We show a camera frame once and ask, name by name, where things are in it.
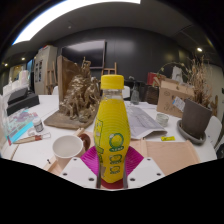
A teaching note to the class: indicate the small glass jar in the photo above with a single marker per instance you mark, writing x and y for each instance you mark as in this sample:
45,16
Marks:
162,119

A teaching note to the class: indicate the folded newspaper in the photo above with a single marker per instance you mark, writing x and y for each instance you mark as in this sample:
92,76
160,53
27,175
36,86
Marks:
141,121

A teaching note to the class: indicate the yellow drink bottle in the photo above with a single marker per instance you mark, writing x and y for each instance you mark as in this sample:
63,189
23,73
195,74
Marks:
111,126

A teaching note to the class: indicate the small yellow tag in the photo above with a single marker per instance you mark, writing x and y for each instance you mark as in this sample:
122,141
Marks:
167,138

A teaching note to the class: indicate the red box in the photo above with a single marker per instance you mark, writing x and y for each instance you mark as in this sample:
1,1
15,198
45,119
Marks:
151,78

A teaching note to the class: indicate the small paint jar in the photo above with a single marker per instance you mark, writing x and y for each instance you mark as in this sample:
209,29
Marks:
38,125

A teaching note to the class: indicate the white cabinet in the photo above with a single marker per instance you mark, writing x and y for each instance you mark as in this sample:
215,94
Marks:
45,66

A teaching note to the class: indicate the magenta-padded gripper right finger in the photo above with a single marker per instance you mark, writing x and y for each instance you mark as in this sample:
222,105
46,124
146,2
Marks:
146,171

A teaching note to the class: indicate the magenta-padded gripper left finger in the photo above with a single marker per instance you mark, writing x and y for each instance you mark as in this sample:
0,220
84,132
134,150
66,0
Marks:
78,171

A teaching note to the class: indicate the black wall screen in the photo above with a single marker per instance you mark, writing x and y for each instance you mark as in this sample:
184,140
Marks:
83,53

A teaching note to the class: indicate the brown clay relief sculpture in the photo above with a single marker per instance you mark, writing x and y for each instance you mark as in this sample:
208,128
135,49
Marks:
80,100

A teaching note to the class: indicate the long ceiling light strip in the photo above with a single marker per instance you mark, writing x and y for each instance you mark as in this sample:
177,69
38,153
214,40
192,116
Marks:
50,15

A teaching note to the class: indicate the grey plant saucer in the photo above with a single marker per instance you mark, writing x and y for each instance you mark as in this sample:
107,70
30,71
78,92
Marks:
186,135

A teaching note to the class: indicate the black box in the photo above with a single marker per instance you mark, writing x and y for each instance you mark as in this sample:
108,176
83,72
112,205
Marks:
21,100

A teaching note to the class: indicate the round ceiling spotlight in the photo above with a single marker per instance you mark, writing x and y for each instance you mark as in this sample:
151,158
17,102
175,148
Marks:
199,49

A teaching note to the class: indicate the clear bottle with dark cap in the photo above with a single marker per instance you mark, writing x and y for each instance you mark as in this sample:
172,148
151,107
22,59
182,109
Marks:
135,96

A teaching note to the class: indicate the colourful printed sheet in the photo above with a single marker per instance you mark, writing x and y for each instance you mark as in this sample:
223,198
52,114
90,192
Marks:
20,125

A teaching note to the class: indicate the beige spotted mug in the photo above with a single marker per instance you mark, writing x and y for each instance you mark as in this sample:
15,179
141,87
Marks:
66,148

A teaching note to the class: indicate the white chair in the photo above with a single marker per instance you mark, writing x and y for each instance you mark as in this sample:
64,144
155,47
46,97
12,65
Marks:
213,125
126,91

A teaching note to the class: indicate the white plaster statue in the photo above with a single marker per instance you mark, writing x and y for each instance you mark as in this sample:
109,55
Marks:
177,74

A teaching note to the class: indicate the wooden easel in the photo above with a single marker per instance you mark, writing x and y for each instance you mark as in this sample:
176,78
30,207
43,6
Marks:
109,70
51,78

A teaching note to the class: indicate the cardboard box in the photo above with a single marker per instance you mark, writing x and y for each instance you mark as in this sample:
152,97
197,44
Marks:
168,96

